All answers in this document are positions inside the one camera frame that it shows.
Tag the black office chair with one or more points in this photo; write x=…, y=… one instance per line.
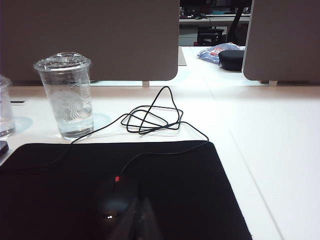
x=210, y=36

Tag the white partition foot bracket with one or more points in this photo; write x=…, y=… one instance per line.
x=272, y=83
x=146, y=83

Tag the blue printed plastic bag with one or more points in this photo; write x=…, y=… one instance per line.
x=208, y=53

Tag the clear cup with white label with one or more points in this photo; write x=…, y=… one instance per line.
x=5, y=110

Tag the black zipper case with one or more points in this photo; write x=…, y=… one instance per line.
x=231, y=60

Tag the tall clear Starbucks cup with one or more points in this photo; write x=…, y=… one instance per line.
x=66, y=100

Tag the narrow brown desk partition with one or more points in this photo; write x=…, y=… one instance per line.
x=285, y=37

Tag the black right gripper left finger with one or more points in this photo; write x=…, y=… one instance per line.
x=126, y=225

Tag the black computer mouse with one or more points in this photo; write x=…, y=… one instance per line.
x=110, y=200

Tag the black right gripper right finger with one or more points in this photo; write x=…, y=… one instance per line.
x=148, y=225

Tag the wide brown desk partition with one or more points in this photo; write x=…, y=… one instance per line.
x=100, y=37

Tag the black mouse pad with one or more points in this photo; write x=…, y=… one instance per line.
x=190, y=190

